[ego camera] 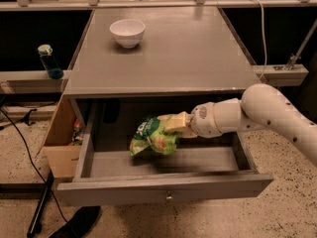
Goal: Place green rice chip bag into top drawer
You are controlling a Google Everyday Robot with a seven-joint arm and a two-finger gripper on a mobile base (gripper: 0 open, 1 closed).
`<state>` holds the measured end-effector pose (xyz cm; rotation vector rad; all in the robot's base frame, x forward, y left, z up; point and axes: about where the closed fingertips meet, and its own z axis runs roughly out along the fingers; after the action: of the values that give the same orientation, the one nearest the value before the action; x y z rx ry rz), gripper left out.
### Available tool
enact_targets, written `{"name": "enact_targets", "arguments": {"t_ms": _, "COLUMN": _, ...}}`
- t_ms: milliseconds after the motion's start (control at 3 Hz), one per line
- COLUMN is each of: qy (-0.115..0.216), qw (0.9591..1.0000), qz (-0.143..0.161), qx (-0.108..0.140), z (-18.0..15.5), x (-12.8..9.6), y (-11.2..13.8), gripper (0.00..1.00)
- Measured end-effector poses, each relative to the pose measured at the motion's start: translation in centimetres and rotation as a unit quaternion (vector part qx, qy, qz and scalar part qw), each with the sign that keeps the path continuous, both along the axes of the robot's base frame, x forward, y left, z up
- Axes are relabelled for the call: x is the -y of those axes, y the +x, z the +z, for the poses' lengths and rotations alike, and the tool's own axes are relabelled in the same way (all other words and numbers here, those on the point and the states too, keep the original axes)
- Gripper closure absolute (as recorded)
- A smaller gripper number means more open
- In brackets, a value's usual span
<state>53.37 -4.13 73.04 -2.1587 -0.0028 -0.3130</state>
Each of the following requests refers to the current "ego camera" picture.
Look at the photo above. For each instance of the white ceramic bowl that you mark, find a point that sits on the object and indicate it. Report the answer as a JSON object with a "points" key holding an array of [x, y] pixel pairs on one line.
{"points": [[128, 33]]}

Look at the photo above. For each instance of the open grey top drawer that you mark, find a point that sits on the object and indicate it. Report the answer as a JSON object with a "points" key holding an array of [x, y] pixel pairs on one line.
{"points": [[107, 174]]}

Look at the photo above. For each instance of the grey wooden nightstand cabinet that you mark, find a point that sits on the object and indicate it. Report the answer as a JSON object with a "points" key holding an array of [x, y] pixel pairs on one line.
{"points": [[185, 50]]}

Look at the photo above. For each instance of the blue water bottle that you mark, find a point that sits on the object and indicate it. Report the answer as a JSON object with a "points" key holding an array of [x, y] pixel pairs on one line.
{"points": [[46, 55]]}

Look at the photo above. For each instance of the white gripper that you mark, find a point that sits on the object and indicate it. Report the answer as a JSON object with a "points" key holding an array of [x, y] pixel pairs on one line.
{"points": [[202, 120]]}

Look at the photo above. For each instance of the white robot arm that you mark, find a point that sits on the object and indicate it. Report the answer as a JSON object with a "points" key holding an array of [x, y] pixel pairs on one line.
{"points": [[261, 106]]}

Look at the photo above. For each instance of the colourful snack packs in box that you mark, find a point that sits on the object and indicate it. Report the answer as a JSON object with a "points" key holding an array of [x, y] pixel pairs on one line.
{"points": [[77, 134]]}

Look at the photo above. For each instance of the black metal stand leg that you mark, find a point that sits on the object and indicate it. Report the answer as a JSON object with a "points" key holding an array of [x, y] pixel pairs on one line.
{"points": [[35, 225]]}

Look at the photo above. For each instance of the open cardboard box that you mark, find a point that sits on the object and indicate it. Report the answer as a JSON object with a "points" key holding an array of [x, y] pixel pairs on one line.
{"points": [[62, 155]]}

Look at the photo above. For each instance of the green rice chip bag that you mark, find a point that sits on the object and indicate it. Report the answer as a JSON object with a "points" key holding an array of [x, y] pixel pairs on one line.
{"points": [[151, 134]]}

